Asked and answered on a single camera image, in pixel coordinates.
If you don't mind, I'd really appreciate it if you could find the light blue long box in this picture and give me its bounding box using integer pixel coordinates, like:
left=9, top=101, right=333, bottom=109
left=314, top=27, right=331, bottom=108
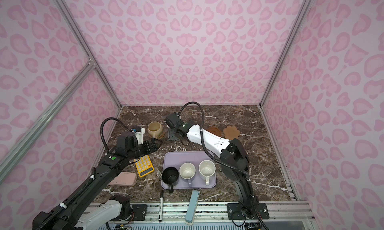
left=185, top=190, right=200, bottom=225

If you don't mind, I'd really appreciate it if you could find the white mug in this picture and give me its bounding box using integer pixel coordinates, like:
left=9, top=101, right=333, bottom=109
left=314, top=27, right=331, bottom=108
left=199, top=160, right=216, bottom=186
left=179, top=163, right=196, bottom=188

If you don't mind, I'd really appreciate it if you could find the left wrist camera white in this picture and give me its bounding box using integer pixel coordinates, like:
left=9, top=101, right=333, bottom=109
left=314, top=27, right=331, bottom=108
left=132, top=127, right=146, bottom=145

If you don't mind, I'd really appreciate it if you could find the yellow calculator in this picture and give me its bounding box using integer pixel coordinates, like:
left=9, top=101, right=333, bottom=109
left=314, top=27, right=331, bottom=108
left=135, top=155, right=154, bottom=178

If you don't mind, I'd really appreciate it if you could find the black mug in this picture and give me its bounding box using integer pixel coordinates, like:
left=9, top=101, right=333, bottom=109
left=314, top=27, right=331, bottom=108
left=162, top=167, right=179, bottom=194

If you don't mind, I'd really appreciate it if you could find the aluminium front rail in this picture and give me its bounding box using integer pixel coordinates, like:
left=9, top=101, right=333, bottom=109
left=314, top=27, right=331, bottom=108
left=55, top=199, right=319, bottom=230

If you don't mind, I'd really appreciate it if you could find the white mug right front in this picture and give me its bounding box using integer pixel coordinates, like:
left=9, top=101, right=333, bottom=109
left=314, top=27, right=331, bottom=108
left=199, top=160, right=216, bottom=186

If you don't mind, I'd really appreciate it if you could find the black marker pen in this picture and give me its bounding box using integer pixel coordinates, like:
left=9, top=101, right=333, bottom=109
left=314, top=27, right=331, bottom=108
left=158, top=190, right=164, bottom=223

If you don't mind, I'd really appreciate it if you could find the aluminium frame strut left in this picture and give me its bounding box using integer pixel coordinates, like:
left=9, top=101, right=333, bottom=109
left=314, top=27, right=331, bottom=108
left=1, top=60, right=95, bottom=183

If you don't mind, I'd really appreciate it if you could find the brown round wooden coaster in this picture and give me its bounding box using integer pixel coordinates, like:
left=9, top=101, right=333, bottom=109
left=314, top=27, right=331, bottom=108
left=207, top=127, right=222, bottom=137

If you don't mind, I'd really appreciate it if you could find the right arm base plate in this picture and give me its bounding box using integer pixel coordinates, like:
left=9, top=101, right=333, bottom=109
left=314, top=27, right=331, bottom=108
left=226, top=203, right=270, bottom=220

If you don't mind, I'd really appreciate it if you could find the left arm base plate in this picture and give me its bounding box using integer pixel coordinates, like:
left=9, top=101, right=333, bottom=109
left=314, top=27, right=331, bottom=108
left=112, top=204, right=148, bottom=222

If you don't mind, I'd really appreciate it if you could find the lilac plastic tray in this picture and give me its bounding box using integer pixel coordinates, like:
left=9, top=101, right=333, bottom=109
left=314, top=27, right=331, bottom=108
left=163, top=151, right=217, bottom=190

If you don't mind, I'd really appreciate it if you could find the beige glazed ceramic mug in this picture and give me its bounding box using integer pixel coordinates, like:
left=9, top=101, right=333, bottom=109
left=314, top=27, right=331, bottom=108
left=147, top=122, right=165, bottom=140

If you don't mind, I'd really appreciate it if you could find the aluminium frame post back right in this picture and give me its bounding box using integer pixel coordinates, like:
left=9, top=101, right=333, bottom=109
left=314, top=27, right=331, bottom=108
left=259, top=0, right=315, bottom=108

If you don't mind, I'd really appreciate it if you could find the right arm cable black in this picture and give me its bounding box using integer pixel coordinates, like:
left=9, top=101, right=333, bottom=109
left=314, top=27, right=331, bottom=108
left=178, top=101, right=271, bottom=230

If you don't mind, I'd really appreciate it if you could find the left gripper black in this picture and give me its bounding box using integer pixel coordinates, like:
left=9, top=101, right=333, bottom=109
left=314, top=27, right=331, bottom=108
left=127, top=137, right=163, bottom=162

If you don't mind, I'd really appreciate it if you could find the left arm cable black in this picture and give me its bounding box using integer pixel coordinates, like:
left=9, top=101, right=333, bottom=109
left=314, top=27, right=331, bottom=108
left=32, top=117, right=133, bottom=230

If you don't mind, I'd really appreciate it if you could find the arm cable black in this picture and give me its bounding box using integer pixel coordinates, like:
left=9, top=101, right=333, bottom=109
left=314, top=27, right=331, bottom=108
left=32, top=117, right=133, bottom=230
left=178, top=101, right=271, bottom=230

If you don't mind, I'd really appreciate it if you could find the paw shaped cork coaster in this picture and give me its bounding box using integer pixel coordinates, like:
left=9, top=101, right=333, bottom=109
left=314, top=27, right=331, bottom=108
left=223, top=126, right=241, bottom=140

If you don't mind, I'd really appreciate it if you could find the aluminium frame post back left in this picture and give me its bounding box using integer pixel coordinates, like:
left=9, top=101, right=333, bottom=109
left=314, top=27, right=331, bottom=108
left=53, top=0, right=123, bottom=110

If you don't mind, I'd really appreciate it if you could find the white mug centre front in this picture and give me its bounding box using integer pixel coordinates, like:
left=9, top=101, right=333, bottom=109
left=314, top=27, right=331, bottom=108
left=179, top=163, right=196, bottom=188

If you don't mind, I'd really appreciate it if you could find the aluminium frame post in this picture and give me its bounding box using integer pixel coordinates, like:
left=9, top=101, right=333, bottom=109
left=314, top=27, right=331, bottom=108
left=259, top=0, right=315, bottom=108
left=53, top=0, right=123, bottom=110

